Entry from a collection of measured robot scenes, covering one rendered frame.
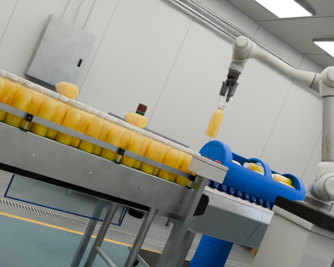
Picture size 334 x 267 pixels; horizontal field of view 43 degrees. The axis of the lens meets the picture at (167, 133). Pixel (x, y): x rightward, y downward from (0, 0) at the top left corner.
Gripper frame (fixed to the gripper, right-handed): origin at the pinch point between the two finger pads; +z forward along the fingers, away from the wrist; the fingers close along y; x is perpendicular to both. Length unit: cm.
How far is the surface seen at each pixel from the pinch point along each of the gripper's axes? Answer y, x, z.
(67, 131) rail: -12, 93, 55
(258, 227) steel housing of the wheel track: -2, -68, 66
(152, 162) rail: -12, 41, 53
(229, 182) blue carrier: -4, -25, 46
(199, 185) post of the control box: -21, 13, 55
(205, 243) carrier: 65, -91, 97
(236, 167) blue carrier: -6.9, -23.2, 35.1
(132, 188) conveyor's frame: -12, 47, 70
